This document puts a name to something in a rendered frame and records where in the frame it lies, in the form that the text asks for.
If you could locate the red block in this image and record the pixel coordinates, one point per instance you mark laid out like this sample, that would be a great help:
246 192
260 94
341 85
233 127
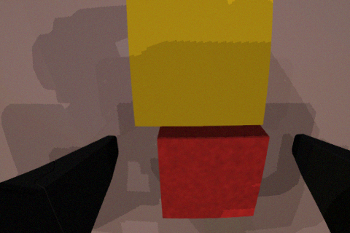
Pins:
210 171

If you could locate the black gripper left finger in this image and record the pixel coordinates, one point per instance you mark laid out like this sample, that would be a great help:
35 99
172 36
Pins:
63 196

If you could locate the yellow block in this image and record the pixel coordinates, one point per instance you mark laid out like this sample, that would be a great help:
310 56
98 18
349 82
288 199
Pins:
199 62

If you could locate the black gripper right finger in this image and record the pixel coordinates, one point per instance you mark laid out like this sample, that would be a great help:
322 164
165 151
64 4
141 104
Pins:
326 170

